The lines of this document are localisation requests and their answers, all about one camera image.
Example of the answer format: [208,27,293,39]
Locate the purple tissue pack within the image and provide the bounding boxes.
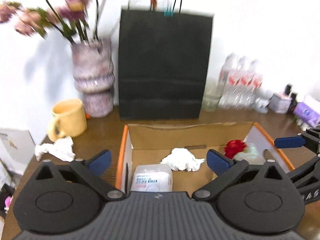
[293,102,319,127]

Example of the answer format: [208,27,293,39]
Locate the clear plastic wrapper in box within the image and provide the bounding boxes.
[233,144,265,165]

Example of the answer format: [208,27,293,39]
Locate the stack of cards tin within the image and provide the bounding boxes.
[268,93,290,114]

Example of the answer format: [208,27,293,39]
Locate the white robot figurine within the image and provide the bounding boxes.
[254,98,270,114]

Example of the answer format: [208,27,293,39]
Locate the black small bottle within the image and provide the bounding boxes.
[284,84,298,114]

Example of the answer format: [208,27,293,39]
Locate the crumpled white tissue on table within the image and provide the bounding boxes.
[34,137,75,162]

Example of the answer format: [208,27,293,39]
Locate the red rose decoration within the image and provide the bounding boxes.
[224,140,247,159]

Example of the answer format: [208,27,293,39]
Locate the water bottle right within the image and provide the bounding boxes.
[244,60,263,109]

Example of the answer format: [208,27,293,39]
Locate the water bottle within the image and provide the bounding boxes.
[229,56,247,108]
[244,60,263,109]
[218,53,235,109]

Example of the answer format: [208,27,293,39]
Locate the white carton box left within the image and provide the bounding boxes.
[1,128,35,176]

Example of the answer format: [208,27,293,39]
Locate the water bottle middle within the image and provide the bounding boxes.
[229,56,247,108]

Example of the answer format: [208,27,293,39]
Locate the water bottle left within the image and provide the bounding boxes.
[218,53,235,109]

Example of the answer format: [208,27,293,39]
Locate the yellow mug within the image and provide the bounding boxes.
[47,99,87,142]

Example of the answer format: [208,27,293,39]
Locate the wet wipes pack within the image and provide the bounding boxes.
[131,164,172,192]

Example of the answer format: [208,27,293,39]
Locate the crumpled white tissue in box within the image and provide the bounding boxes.
[160,148,205,172]

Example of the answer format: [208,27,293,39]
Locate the glass jar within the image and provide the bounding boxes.
[202,79,224,112]

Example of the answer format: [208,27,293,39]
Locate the red cardboard box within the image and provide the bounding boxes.
[115,122,295,193]

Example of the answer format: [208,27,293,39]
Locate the purple ceramic vase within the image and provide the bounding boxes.
[71,38,116,118]

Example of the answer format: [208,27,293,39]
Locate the black paper bag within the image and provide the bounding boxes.
[118,0,213,120]

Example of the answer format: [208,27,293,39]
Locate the teal binder clip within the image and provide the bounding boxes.
[163,7,174,17]

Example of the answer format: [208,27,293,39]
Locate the dried pink roses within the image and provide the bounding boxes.
[1,0,106,44]

